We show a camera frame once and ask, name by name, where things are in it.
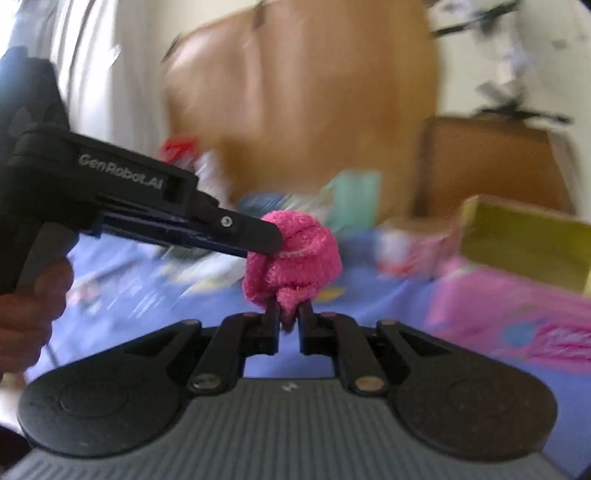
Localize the pink gift bag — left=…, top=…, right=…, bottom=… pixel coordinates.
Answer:
left=425, top=194, right=591, bottom=370

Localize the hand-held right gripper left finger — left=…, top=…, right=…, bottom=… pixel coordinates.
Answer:
left=111, top=300, right=281, bottom=395

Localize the person's left hand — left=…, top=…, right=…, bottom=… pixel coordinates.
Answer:
left=0, top=258, right=75, bottom=380

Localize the wooden board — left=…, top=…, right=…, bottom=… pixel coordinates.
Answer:
left=161, top=0, right=441, bottom=232

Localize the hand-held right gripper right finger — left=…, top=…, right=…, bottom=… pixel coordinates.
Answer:
left=298, top=302, right=462, bottom=398

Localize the red labelled tin can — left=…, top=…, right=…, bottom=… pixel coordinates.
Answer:
left=376, top=224, right=462, bottom=280

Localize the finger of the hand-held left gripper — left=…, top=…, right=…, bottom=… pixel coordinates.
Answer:
left=185, top=203, right=284, bottom=258

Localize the brown plastic tray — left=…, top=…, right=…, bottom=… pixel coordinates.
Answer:
left=416, top=115, right=578, bottom=222

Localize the pink fluffy sock ball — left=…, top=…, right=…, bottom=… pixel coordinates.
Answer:
left=242, top=210, right=343, bottom=330

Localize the green plastic cup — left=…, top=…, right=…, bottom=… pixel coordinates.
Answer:
left=323, top=170, right=384, bottom=232

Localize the red cereal box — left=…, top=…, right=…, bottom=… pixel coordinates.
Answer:
left=161, top=136, right=201, bottom=164

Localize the blue printed tablecloth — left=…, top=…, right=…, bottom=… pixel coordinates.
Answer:
left=0, top=194, right=591, bottom=480

